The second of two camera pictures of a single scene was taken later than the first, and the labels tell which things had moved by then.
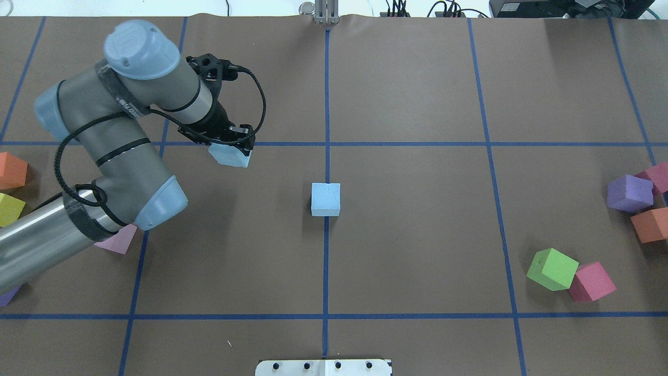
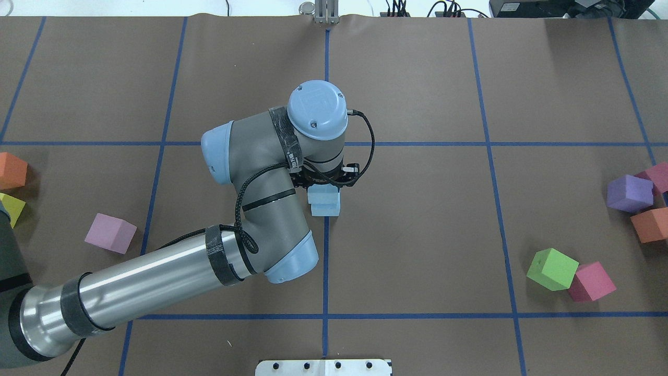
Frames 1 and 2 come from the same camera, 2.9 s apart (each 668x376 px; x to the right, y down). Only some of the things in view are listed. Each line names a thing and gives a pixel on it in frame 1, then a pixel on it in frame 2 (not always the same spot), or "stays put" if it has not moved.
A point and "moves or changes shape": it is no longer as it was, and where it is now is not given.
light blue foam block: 229,155 moves or changes shape
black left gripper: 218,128 -> 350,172
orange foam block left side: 13,172 stays put
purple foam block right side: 630,193 stays put
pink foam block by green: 591,282 stays put
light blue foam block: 325,199 stays put
